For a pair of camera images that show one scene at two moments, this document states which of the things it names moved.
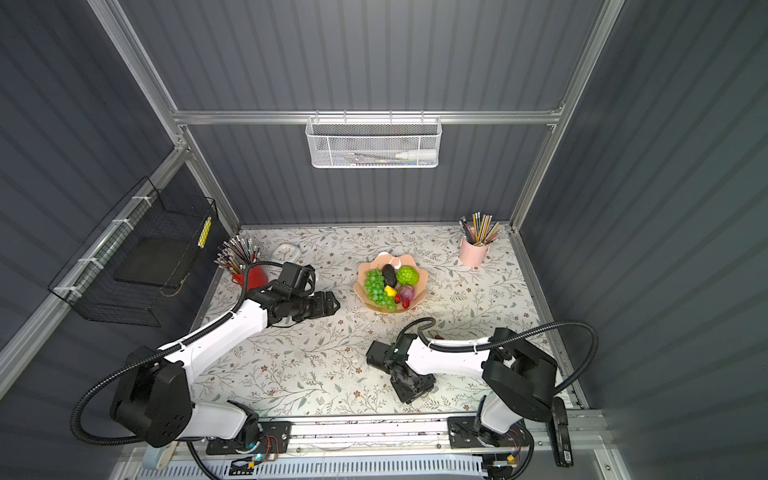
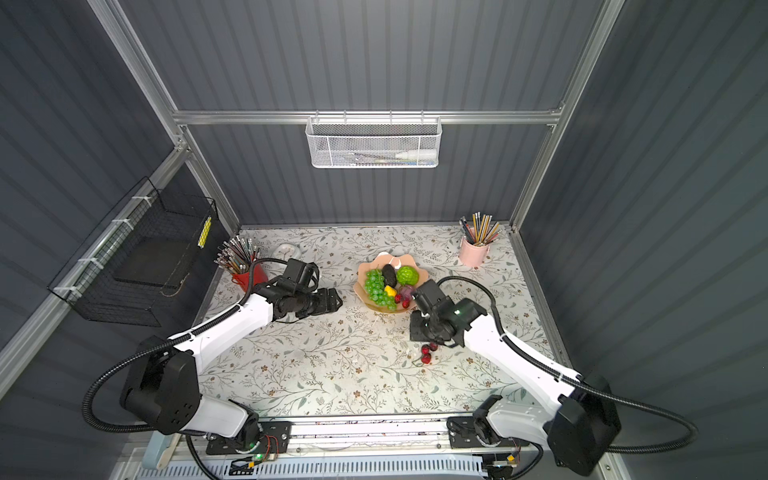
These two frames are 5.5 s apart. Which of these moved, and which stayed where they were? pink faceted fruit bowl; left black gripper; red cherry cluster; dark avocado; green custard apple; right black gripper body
Moved: right black gripper body; red cherry cluster
Stayed: dark avocado; green custard apple; pink faceted fruit bowl; left black gripper
